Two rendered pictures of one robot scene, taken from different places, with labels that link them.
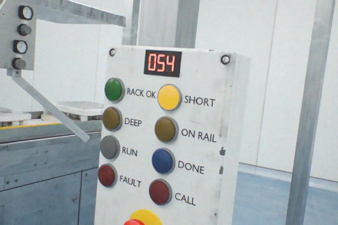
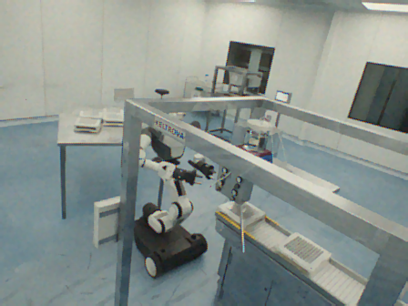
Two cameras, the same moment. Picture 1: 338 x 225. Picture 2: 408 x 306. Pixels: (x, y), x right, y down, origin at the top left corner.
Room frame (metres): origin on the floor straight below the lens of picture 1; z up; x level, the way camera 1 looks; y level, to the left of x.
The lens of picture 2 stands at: (1.10, -1.18, 1.95)
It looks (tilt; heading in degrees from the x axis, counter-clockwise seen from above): 21 degrees down; 102
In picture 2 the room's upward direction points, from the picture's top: 9 degrees clockwise
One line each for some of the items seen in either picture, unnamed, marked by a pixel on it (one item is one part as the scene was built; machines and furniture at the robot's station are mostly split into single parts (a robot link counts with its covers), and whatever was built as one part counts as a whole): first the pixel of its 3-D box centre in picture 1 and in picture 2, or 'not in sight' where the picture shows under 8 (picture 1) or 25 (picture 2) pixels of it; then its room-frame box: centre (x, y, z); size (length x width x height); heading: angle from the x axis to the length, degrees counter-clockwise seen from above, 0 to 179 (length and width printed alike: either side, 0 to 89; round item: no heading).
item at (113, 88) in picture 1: (113, 89); not in sight; (0.43, 0.07, 1.05); 0.03 x 0.01 x 0.03; 58
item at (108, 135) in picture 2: not in sight; (109, 121); (-0.75, 1.88, 0.84); 1.50 x 1.10 x 0.04; 128
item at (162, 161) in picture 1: (162, 161); not in sight; (0.38, 0.00, 0.98); 0.03 x 0.01 x 0.03; 58
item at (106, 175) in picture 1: (106, 175); not in sight; (0.43, 0.07, 0.94); 0.03 x 0.01 x 0.03; 58
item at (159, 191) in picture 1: (159, 192); not in sight; (0.38, 0.00, 0.94); 0.03 x 0.01 x 0.03; 58
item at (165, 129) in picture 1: (165, 129); not in sight; (0.38, 0.00, 1.01); 0.03 x 0.01 x 0.03; 58
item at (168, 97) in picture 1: (168, 97); not in sight; (0.38, 0.00, 1.05); 0.03 x 0.01 x 0.03; 58
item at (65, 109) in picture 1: (85, 108); (302, 250); (1.47, 0.34, 0.89); 0.25 x 0.24 x 0.02; 58
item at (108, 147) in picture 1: (109, 147); not in sight; (0.43, 0.07, 0.98); 0.03 x 0.01 x 0.03; 58
